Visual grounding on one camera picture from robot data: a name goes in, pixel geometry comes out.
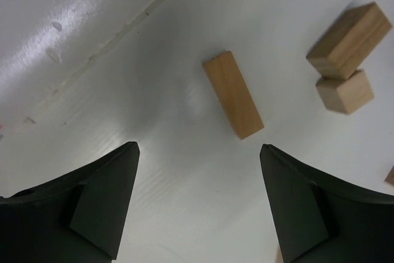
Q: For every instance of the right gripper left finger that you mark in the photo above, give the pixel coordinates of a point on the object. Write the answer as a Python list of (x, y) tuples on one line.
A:
[(77, 217)]

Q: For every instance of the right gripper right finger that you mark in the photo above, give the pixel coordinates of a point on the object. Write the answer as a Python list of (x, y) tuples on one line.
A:
[(322, 218)]

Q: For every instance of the long wood block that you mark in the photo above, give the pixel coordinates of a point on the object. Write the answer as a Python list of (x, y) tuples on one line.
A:
[(233, 94)]

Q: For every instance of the thick light wood block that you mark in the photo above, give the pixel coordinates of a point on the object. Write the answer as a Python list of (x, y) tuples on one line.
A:
[(350, 39)]

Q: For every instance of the dark brown arch block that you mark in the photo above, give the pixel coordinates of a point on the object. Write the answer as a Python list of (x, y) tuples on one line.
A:
[(390, 177)]

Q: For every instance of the small pale wood cube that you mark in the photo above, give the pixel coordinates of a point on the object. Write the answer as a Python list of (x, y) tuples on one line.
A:
[(345, 96)]

